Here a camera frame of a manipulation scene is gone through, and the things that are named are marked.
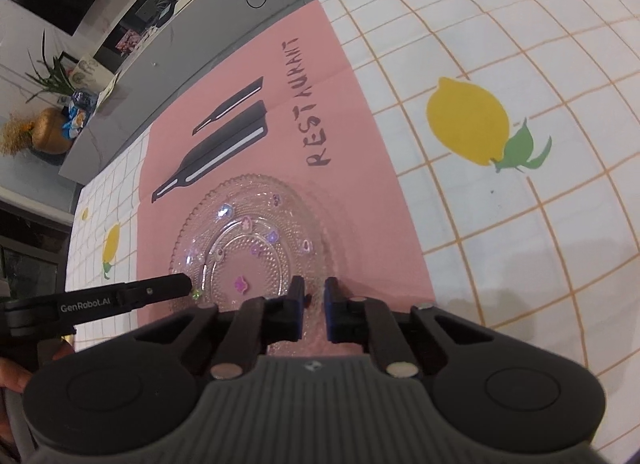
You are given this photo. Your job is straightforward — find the blue snack packets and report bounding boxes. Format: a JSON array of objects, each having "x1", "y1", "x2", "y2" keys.
[{"x1": 60, "y1": 88, "x2": 99, "y2": 141}]

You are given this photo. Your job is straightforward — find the pale yellow paper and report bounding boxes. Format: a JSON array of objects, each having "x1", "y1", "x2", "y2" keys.
[{"x1": 96, "y1": 72, "x2": 122, "y2": 105}]

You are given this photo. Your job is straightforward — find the person's left hand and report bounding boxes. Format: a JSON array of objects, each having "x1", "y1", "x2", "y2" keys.
[{"x1": 0, "y1": 357, "x2": 32, "y2": 394}]

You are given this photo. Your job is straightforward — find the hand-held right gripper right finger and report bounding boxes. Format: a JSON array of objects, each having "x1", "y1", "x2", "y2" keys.
[{"x1": 323, "y1": 277, "x2": 481, "y2": 378}]

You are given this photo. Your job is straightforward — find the large clear glass plate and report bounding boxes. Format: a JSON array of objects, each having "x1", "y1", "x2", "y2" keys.
[{"x1": 169, "y1": 173, "x2": 347, "y2": 342}]

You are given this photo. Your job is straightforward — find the brown round vase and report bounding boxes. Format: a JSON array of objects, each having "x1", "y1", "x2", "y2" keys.
[{"x1": 30, "y1": 108, "x2": 82, "y2": 155}]

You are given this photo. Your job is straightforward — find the drawing card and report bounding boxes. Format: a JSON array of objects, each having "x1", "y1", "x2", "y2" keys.
[{"x1": 67, "y1": 56, "x2": 115, "y2": 90}]

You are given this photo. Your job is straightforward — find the colourful photo print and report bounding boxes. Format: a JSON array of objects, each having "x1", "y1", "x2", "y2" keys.
[{"x1": 115, "y1": 30, "x2": 147, "y2": 53}]

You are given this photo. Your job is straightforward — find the pink printed placemat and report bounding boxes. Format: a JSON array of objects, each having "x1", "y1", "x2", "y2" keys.
[{"x1": 135, "y1": 0, "x2": 435, "y2": 342}]

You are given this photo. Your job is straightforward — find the lemon print checked tablecloth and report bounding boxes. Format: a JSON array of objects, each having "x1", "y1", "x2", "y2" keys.
[{"x1": 65, "y1": 0, "x2": 640, "y2": 464}]

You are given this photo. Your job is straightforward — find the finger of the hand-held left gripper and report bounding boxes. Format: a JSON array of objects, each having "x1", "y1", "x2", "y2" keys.
[{"x1": 123, "y1": 272, "x2": 194, "y2": 311}]

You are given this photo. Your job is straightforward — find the grey stone ledge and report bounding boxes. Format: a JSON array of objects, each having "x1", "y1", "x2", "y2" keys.
[{"x1": 59, "y1": 0, "x2": 418, "y2": 185}]

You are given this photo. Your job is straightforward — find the dried flower bunch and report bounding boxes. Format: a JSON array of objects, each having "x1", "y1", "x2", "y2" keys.
[{"x1": 0, "y1": 112, "x2": 37, "y2": 159}]

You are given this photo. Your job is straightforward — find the green potted plant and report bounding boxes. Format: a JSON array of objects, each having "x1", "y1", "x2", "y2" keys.
[{"x1": 24, "y1": 30, "x2": 72, "y2": 105}]

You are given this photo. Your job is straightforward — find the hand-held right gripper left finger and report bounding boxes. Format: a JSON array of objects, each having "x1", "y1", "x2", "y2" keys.
[{"x1": 132, "y1": 276, "x2": 307, "y2": 380}]

